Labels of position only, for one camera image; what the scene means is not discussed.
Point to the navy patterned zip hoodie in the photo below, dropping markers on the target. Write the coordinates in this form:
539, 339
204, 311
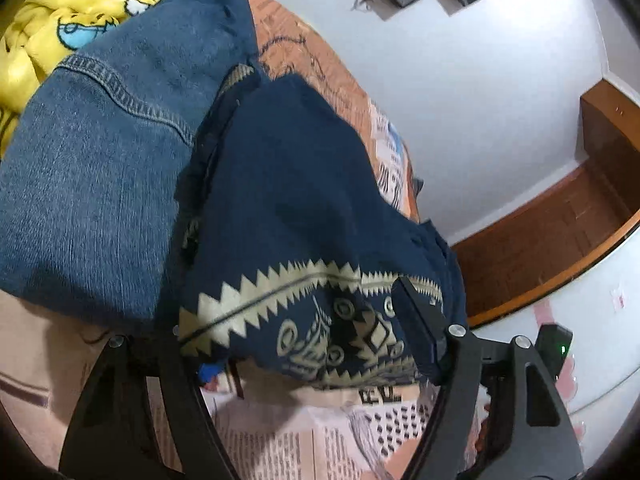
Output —
300, 185

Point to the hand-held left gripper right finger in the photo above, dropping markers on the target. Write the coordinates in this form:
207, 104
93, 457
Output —
420, 330

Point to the beige cloth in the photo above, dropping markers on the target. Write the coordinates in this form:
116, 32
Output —
40, 350

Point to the blue denim garment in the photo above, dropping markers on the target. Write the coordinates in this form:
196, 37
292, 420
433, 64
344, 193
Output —
100, 160

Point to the yellow cartoon blanket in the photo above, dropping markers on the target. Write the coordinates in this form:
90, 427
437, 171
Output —
45, 15

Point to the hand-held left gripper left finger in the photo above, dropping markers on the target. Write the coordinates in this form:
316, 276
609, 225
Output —
182, 400

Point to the brown wooden door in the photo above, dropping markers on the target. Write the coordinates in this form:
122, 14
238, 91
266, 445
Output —
550, 230

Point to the printed orange bedsheet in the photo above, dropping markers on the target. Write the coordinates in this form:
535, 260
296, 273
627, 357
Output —
280, 440

